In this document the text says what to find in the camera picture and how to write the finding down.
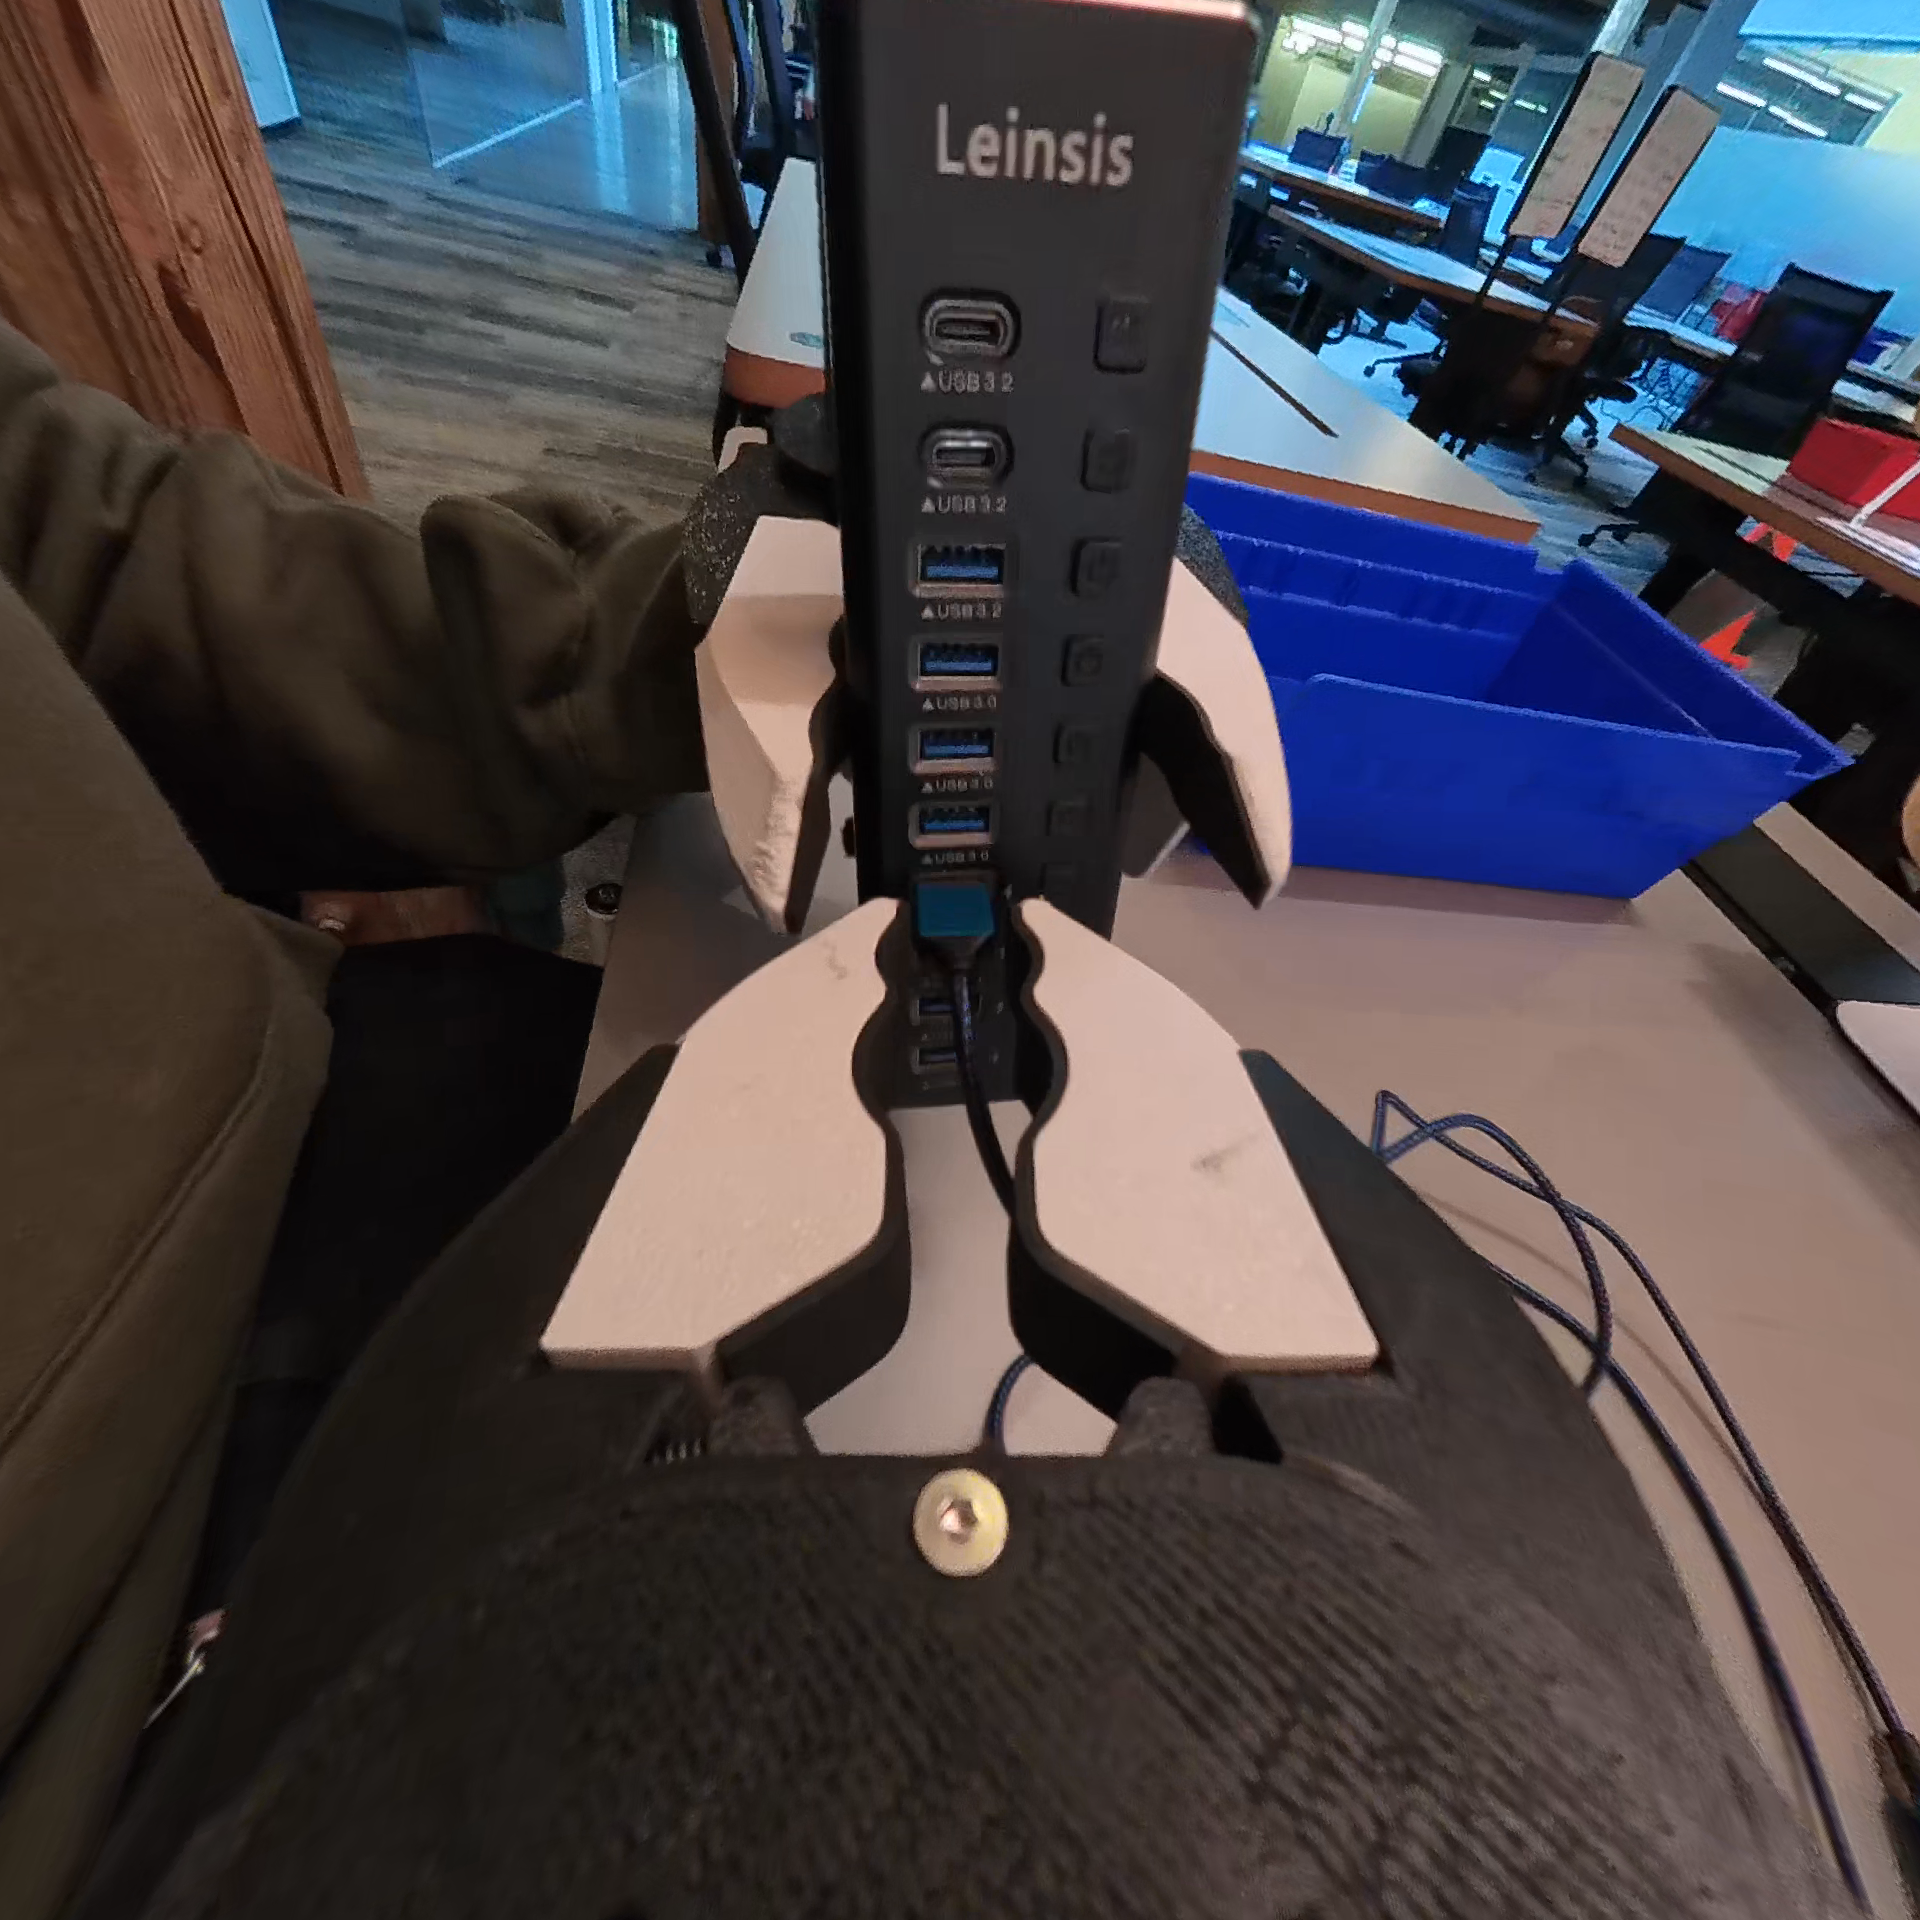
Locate wooden office desk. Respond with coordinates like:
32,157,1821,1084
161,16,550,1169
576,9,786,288
1271,204,1599,353

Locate white flat device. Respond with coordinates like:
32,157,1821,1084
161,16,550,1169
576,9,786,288
1830,998,1920,1120

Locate person's black trousers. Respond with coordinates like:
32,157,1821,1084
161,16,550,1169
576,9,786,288
196,934,656,1652

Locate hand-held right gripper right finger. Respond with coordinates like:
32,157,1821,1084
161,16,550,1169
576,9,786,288
1013,892,1384,1425

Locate wood-top desk with black legs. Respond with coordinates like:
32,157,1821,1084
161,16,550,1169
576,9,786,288
1610,428,1920,615

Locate black multi-port USB hub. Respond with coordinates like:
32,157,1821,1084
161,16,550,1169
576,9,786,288
813,0,1262,1111

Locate red box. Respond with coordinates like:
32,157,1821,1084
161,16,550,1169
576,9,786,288
1793,415,1920,531

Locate black office chair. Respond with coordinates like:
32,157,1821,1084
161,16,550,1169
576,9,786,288
1671,265,1900,463
1528,233,1684,481

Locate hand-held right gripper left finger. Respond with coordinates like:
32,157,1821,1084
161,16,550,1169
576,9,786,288
532,905,916,1425

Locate blue plastic bin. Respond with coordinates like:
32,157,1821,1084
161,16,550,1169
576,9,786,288
1189,471,1852,905

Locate wooden pillar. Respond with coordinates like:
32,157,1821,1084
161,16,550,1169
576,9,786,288
0,0,364,496

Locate whiteboard on stand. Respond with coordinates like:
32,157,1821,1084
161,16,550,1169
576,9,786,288
1510,54,1645,241
1575,91,1725,273

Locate person's left forearm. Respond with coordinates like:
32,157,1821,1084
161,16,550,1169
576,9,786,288
0,320,707,905

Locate person's olive sweatshirt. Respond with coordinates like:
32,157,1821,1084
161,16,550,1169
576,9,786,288
0,571,336,1920

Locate blue braided multi-head cable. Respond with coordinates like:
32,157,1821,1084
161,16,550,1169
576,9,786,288
910,876,1920,1920

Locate grey desk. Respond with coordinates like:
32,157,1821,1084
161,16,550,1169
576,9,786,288
576,789,1920,1920

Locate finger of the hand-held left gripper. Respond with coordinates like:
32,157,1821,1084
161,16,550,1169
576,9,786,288
699,512,860,935
1123,562,1299,906

